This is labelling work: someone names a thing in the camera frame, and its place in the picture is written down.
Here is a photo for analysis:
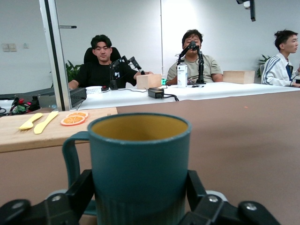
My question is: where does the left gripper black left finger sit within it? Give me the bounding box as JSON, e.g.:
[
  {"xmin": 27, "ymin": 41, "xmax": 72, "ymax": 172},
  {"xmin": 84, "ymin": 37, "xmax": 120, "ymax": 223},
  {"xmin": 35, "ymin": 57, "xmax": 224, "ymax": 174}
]
[{"xmin": 0, "ymin": 169, "xmax": 95, "ymax": 225}]

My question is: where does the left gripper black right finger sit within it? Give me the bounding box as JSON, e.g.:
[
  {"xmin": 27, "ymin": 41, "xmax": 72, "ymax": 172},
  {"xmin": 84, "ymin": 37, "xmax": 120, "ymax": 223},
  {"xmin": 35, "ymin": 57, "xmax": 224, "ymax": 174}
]
[{"xmin": 178, "ymin": 170, "xmax": 282, "ymax": 225}]

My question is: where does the teal cup with handle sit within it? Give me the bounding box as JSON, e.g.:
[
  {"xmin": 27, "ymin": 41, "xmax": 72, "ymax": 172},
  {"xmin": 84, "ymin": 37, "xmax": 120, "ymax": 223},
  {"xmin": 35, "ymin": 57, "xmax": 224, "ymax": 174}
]
[{"xmin": 62, "ymin": 112, "xmax": 192, "ymax": 225}]

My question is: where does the wooden cutting board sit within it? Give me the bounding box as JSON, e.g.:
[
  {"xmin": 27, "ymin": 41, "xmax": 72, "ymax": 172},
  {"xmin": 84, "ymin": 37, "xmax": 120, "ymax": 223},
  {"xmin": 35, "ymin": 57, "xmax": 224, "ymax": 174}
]
[{"xmin": 0, "ymin": 107, "xmax": 118, "ymax": 153}]

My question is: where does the yellow plastic knife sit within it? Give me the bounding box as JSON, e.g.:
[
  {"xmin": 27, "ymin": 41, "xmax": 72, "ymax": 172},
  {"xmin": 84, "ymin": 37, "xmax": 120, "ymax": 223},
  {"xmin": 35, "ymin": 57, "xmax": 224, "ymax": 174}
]
[{"xmin": 33, "ymin": 111, "xmax": 59, "ymax": 135}]

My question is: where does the orange slice toy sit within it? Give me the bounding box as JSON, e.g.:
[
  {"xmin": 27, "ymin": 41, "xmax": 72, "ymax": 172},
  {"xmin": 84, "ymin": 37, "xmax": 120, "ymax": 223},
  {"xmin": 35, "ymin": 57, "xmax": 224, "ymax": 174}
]
[
  {"xmin": 60, "ymin": 115, "xmax": 86, "ymax": 127},
  {"xmin": 66, "ymin": 112, "xmax": 89, "ymax": 119}
]

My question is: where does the yellow plastic fork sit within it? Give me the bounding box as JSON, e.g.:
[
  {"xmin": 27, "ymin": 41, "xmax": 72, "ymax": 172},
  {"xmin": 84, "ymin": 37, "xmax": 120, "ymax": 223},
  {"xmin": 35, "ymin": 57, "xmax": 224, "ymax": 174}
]
[{"xmin": 15, "ymin": 112, "xmax": 44, "ymax": 131}]

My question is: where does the black metal box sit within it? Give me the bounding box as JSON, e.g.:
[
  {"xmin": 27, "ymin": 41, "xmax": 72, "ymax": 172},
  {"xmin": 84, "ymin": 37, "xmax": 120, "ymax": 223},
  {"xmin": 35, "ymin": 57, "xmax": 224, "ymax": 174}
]
[{"xmin": 69, "ymin": 88, "xmax": 88, "ymax": 110}]

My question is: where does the white table sheet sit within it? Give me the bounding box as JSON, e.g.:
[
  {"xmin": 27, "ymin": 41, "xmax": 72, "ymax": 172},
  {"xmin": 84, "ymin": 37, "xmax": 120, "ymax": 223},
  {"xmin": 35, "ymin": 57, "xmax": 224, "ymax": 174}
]
[{"xmin": 78, "ymin": 82, "xmax": 300, "ymax": 111}]

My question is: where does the black power adapter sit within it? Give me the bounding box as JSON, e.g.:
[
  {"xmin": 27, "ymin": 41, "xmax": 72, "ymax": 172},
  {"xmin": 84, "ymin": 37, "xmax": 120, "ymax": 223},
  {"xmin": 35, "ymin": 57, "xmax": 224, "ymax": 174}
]
[{"xmin": 148, "ymin": 87, "xmax": 165, "ymax": 98}]

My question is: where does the light wooden block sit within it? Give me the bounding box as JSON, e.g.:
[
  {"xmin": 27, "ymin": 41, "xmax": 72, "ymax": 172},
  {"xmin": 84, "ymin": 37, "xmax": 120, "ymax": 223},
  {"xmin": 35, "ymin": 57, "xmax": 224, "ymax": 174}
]
[
  {"xmin": 222, "ymin": 70, "xmax": 255, "ymax": 84},
  {"xmin": 136, "ymin": 74, "xmax": 163, "ymax": 90}
]

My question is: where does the green potted plant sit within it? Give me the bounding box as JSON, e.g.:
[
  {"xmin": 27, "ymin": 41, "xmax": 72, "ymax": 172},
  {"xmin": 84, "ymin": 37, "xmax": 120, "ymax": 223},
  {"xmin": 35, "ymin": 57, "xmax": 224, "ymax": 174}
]
[
  {"xmin": 50, "ymin": 60, "xmax": 83, "ymax": 89},
  {"xmin": 256, "ymin": 54, "xmax": 271, "ymax": 78}
]

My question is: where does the clear water bottle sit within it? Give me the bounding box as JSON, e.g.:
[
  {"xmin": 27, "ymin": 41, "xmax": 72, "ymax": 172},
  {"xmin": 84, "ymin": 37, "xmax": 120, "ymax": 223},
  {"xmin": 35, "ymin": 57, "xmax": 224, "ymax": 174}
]
[{"xmin": 177, "ymin": 60, "xmax": 188, "ymax": 89}]

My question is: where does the man in black shirt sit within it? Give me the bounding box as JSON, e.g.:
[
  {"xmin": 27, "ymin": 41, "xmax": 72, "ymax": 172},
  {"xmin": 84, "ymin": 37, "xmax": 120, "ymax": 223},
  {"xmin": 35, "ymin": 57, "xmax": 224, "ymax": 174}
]
[{"xmin": 69, "ymin": 34, "xmax": 154, "ymax": 89}]

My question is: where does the man in beige shirt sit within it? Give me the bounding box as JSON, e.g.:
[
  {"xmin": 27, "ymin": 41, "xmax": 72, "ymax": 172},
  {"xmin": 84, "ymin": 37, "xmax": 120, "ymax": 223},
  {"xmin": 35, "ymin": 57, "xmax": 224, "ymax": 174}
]
[{"xmin": 166, "ymin": 29, "xmax": 223, "ymax": 85}]

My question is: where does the man in striped white jacket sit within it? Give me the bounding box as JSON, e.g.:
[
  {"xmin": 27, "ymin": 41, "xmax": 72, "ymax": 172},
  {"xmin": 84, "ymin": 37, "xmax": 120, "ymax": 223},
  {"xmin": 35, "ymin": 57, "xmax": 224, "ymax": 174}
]
[{"xmin": 261, "ymin": 29, "xmax": 300, "ymax": 88}]

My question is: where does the black office chair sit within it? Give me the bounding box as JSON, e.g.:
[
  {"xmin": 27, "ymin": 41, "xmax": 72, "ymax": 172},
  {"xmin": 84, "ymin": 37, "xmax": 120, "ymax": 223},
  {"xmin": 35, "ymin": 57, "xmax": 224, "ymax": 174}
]
[{"xmin": 83, "ymin": 46, "xmax": 122, "ymax": 65}]

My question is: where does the thin white pole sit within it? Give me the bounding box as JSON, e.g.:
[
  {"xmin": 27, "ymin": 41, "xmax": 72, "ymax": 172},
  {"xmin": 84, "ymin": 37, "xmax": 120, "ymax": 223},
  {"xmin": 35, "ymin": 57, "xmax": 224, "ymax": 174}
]
[{"xmin": 160, "ymin": 0, "xmax": 164, "ymax": 75}]

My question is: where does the electronics board with wires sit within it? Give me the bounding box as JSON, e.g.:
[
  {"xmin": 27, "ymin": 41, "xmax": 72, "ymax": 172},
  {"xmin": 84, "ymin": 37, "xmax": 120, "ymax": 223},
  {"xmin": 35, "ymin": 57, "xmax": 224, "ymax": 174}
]
[{"xmin": 10, "ymin": 96, "xmax": 40, "ymax": 115}]

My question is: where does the black adapter cable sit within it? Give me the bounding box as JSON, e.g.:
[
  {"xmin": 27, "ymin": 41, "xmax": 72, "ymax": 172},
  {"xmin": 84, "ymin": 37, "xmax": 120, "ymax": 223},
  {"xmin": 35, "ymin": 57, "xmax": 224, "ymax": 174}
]
[{"xmin": 163, "ymin": 93, "xmax": 180, "ymax": 102}]

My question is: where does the aluminium vertical post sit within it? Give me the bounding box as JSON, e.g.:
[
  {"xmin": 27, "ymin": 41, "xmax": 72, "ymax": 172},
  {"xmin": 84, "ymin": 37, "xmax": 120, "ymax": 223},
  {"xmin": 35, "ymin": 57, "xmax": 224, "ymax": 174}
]
[{"xmin": 39, "ymin": 0, "xmax": 72, "ymax": 111}]

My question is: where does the white wall switch panel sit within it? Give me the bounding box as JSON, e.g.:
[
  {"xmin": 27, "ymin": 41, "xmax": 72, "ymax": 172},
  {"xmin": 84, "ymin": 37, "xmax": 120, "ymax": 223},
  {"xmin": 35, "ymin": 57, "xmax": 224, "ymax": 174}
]
[{"xmin": 1, "ymin": 43, "xmax": 17, "ymax": 52}]

